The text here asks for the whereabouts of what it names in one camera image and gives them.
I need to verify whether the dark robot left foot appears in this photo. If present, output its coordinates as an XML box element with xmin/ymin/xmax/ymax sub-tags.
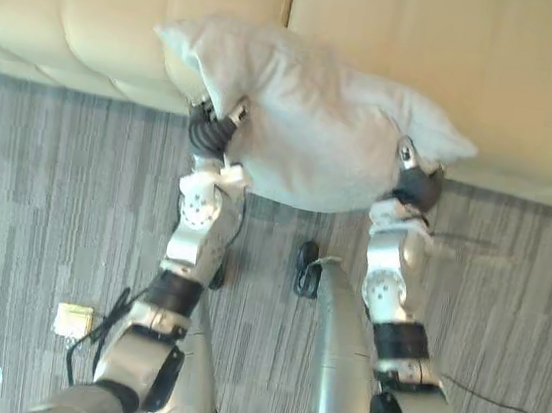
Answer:
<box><xmin>207</xmin><ymin>257</ymin><xmax>229</xmax><ymax>292</ymax></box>

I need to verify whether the silver robot leg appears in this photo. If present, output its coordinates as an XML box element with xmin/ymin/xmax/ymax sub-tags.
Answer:
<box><xmin>164</xmin><ymin>284</ymin><xmax>237</xmax><ymax>413</ymax></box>
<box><xmin>288</xmin><ymin>253</ymin><xmax>394</xmax><ymax>413</ymax></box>

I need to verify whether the dark robot right foot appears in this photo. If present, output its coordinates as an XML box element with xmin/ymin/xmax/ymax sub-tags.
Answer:
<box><xmin>292</xmin><ymin>239</ymin><xmax>327</xmax><ymax>301</ymax></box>

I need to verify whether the silver robot left leg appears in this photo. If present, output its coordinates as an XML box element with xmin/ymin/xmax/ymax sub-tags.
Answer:
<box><xmin>164</xmin><ymin>284</ymin><xmax>237</xmax><ymax>413</ymax></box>

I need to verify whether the silver robot right leg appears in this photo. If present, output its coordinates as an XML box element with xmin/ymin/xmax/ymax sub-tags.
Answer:
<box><xmin>288</xmin><ymin>253</ymin><xmax>394</xmax><ymax>413</ymax></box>

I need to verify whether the thin black floor cable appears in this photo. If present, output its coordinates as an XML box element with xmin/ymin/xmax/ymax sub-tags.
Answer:
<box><xmin>435</xmin><ymin>371</ymin><xmax>552</xmax><ymax>413</ymax></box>

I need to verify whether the white cushion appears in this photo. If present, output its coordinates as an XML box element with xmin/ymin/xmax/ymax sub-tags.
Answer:
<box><xmin>132</xmin><ymin>4</ymin><xmax>492</xmax><ymax>232</ymax></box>

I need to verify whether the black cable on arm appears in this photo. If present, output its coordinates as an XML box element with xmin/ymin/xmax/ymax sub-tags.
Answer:
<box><xmin>62</xmin><ymin>281</ymin><xmax>156</xmax><ymax>396</ymax></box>

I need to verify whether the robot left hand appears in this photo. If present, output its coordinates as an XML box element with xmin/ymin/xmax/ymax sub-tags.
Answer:
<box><xmin>183</xmin><ymin>92</ymin><xmax>253</xmax><ymax>168</ymax></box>

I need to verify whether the small floor socket box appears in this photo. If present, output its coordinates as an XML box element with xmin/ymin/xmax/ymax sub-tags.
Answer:
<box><xmin>52</xmin><ymin>300</ymin><xmax>96</xmax><ymax>341</ymax></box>

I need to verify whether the beige upholstered sofa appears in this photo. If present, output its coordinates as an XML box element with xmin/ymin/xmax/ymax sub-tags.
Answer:
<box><xmin>0</xmin><ymin>0</ymin><xmax>552</xmax><ymax>215</ymax></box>

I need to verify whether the dark robot foot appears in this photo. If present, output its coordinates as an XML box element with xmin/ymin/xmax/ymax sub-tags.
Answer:
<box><xmin>292</xmin><ymin>239</ymin><xmax>327</xmax><ymax>301</ymax></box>
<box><xmin>207</xmin><ymin>257</ymin><xmax>229</xmax><ymax>292</ymax></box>

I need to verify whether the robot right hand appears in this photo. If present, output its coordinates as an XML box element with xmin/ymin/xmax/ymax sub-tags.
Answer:
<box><xmin>389</xmin><ymin>134</ymin><xmax>450</xmax><ymax>213</ymax></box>

